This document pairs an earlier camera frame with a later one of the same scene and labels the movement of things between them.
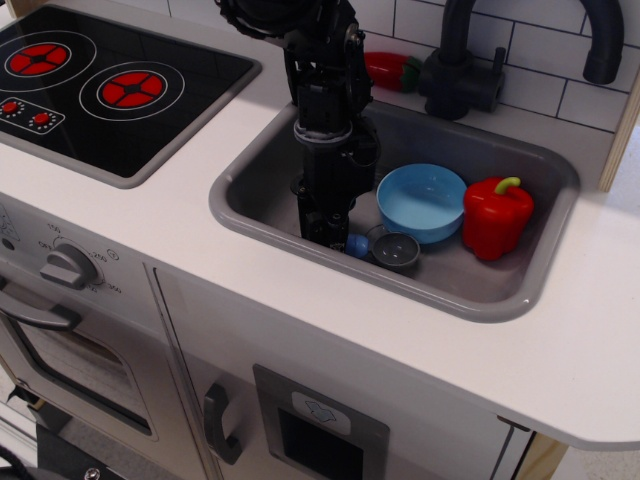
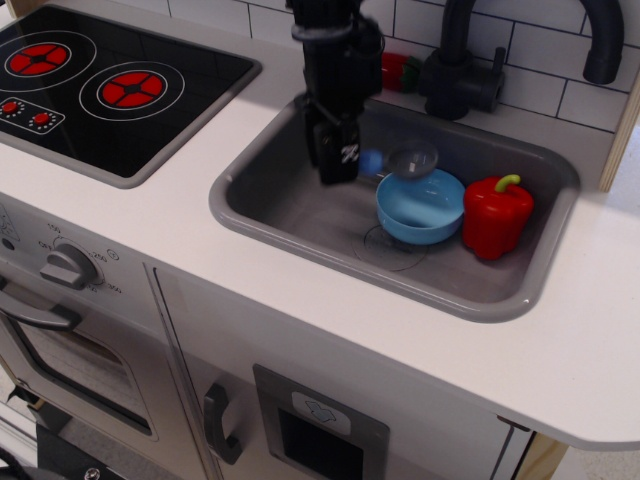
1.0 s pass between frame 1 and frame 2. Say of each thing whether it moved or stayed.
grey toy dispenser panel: stayed
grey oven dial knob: stayed
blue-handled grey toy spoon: moved
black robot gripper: moved
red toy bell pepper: stayed
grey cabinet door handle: stayed
